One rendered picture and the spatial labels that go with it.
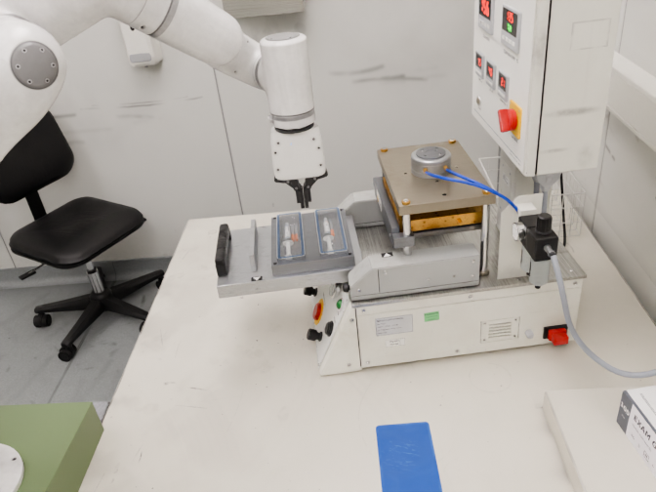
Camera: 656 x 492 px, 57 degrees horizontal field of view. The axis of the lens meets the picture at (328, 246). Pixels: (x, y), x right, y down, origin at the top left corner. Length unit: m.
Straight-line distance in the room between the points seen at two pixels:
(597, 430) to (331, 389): 0.49
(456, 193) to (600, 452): 0.50
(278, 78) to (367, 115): 1.60
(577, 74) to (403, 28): 1.57
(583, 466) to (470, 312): 0.34
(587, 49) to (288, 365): 0.83
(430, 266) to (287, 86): 0.42
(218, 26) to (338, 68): 1.63
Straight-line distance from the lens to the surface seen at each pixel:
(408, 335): 1.24
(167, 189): 2.92
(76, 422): 1.24
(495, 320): 1.27
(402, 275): 1.16
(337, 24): 2.57
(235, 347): 1.40
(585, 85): 1.10
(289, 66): 1.09
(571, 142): 1.13
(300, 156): 1.16
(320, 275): 1.20
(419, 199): 1.13
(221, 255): 1.23
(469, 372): 1.29
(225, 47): 1.02
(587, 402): 1.20
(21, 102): 0.86
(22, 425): 1.29
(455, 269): 1.18
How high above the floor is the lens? 1.64
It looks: 32 degrees down
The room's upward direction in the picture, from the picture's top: 7 degrees counter-clockwise
